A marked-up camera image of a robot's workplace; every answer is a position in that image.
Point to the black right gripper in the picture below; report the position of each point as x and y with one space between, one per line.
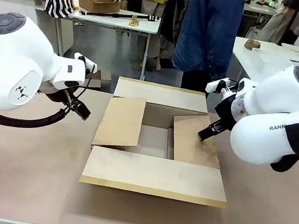
225 109

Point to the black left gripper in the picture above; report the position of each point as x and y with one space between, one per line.
58 94

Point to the large brown cardboard box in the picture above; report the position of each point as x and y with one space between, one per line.
154 172

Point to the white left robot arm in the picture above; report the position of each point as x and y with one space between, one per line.
12 62

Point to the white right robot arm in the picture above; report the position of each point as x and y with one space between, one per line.
278 89

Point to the small cardboard box on floor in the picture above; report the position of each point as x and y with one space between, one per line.
105 78

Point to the white folding table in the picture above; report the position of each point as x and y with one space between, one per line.
109 22

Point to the long black rod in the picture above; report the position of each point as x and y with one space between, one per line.
110 15

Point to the small yellow tape roll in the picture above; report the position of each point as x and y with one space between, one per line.
132 24

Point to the person in denim shirt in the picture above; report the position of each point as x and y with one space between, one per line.
208 27

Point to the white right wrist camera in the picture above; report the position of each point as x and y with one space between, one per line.
216 85

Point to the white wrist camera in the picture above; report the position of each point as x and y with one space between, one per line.
85 60
216 85

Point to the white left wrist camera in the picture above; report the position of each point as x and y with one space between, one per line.
85 60

